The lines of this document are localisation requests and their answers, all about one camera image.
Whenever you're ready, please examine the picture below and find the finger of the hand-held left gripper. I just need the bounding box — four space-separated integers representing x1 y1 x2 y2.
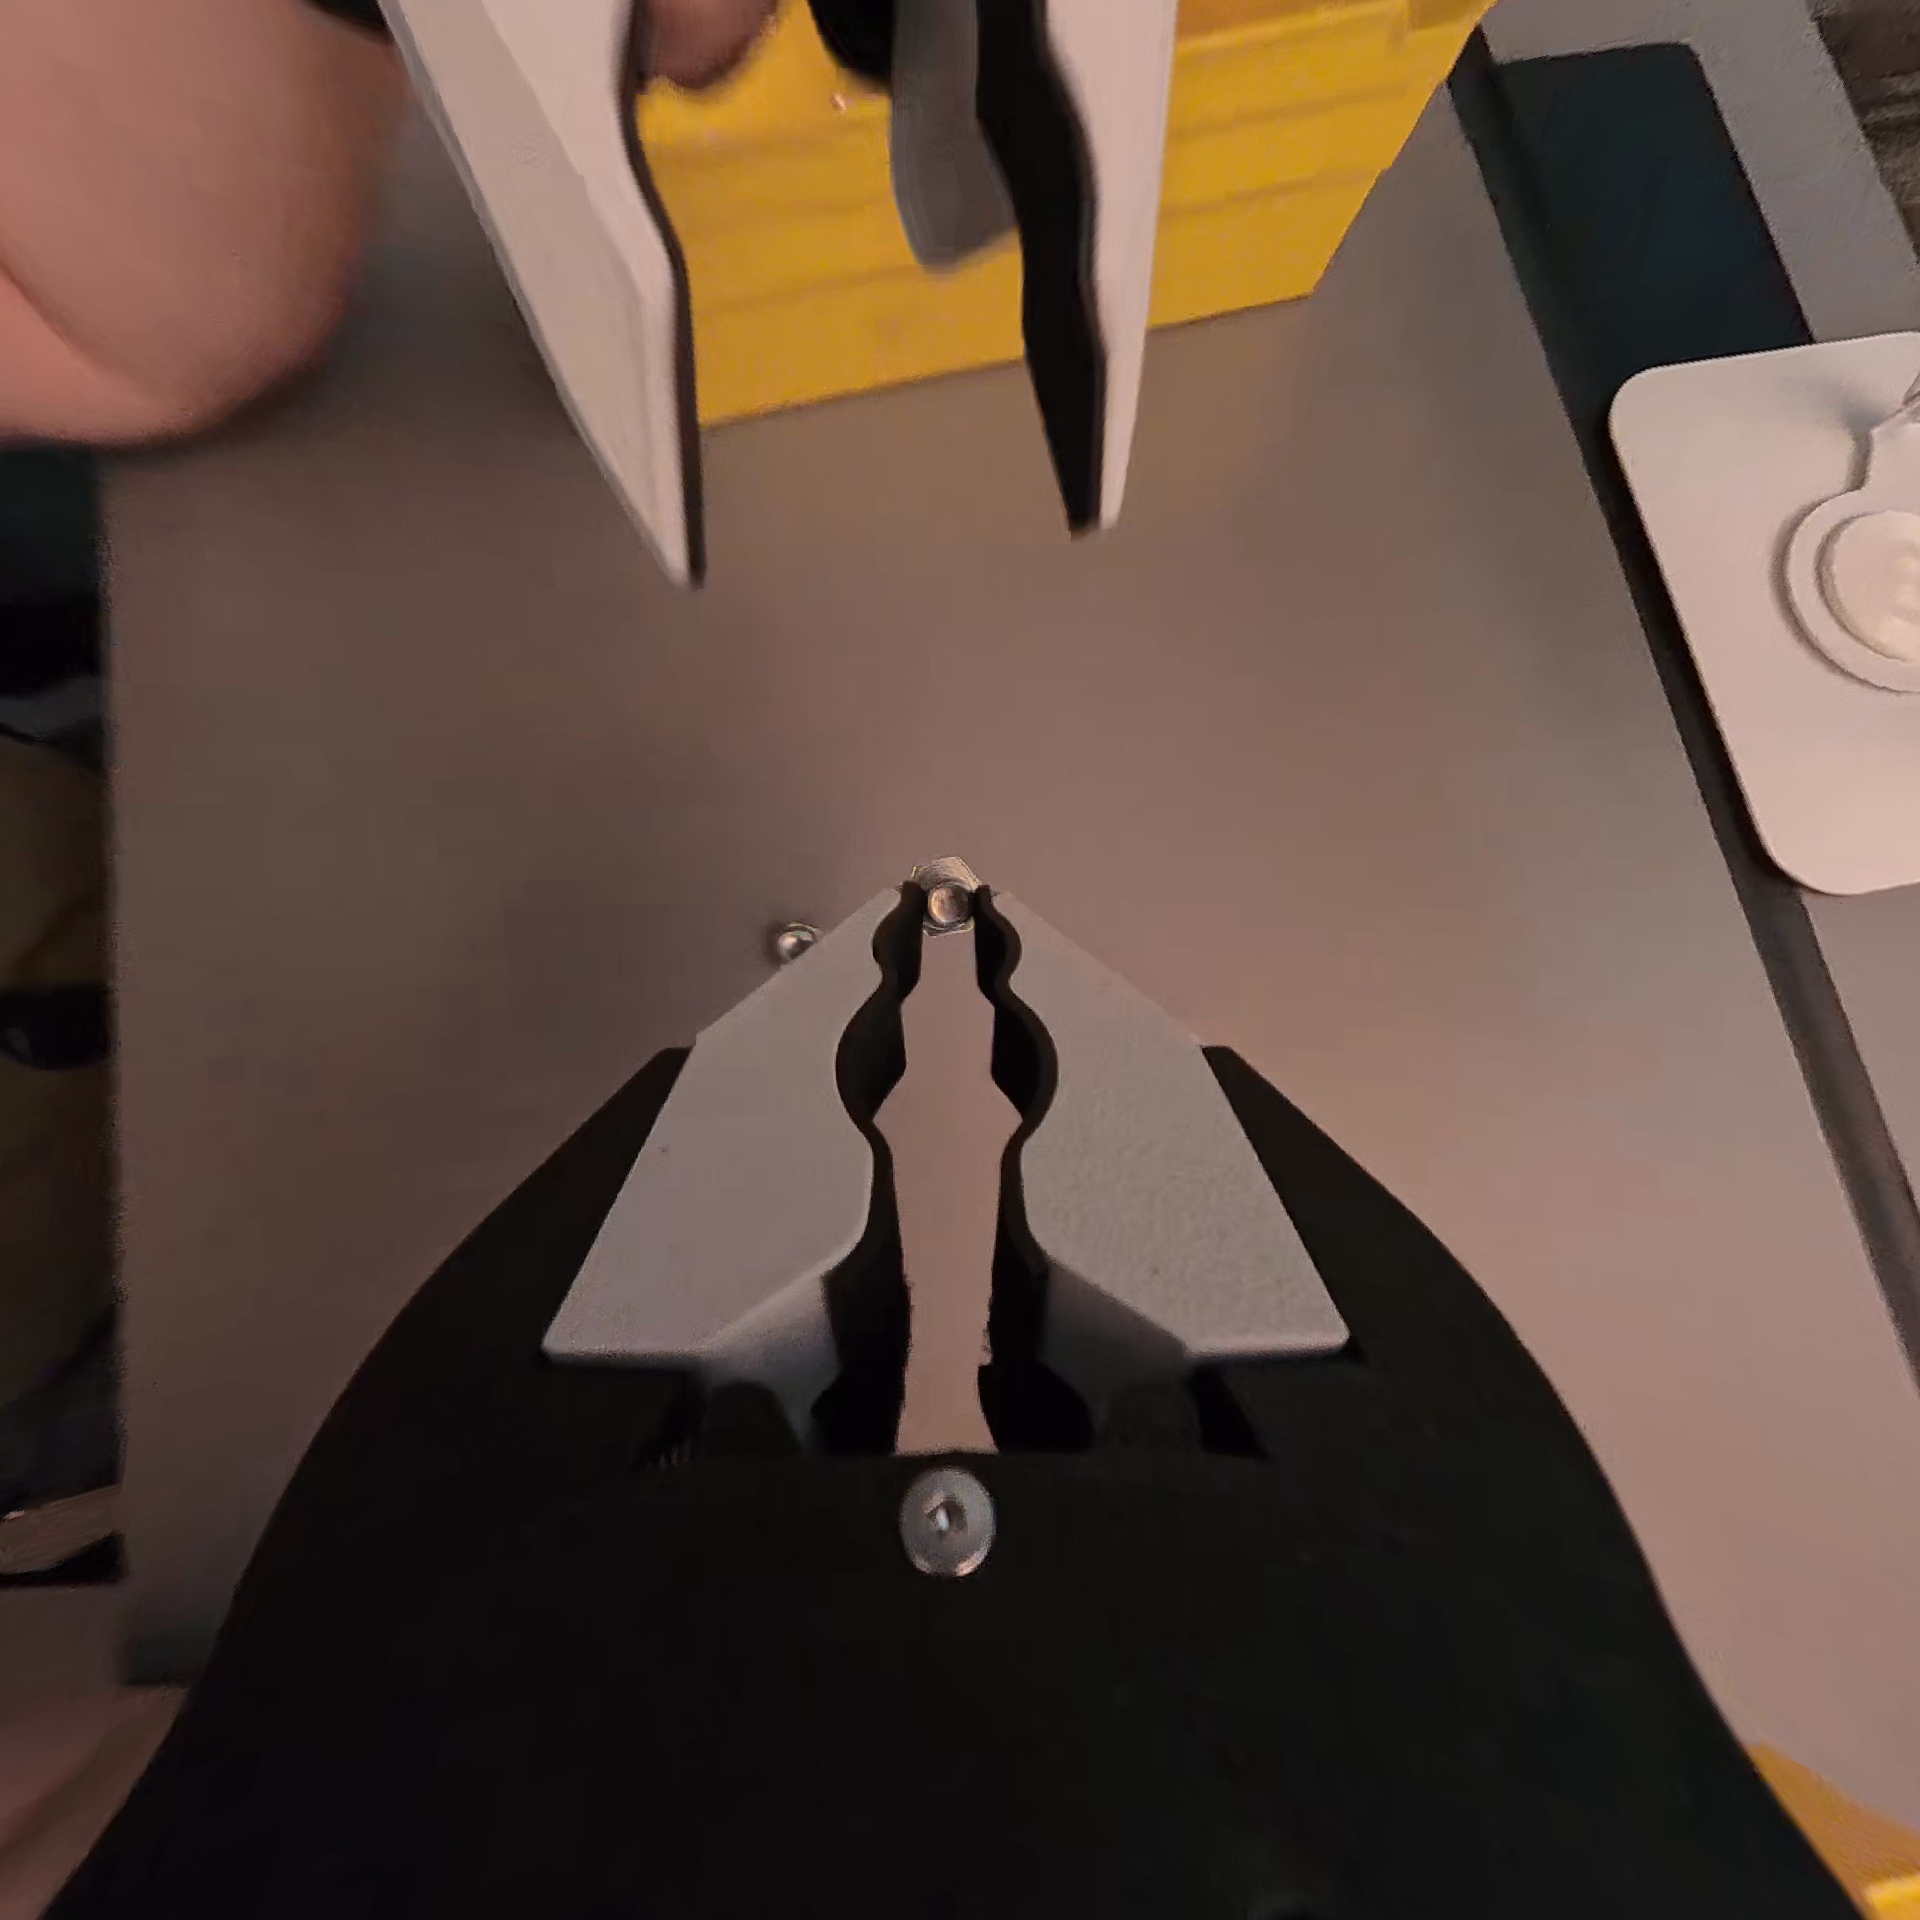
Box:
375 0 710 591
885 0 1181 539

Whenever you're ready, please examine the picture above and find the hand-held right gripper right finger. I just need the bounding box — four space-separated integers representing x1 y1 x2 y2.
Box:
972 884 1354 1455

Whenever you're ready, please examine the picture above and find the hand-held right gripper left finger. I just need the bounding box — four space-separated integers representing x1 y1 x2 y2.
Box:
540 882 926 1455

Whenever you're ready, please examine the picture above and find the yellow bin with divider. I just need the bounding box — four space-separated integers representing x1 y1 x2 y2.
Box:
638 0 1498 433

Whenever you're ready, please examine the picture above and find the yellow plastic bin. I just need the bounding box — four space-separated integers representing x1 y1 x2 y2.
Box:
1746 1740 1920 1920

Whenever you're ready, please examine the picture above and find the person's left forearm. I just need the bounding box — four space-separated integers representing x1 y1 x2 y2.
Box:
0 0 408 448

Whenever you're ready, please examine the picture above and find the person's left hand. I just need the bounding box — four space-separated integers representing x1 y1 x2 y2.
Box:
655 0 774 85

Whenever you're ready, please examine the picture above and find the white stand base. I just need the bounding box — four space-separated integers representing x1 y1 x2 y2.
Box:
1607 329 1920 898

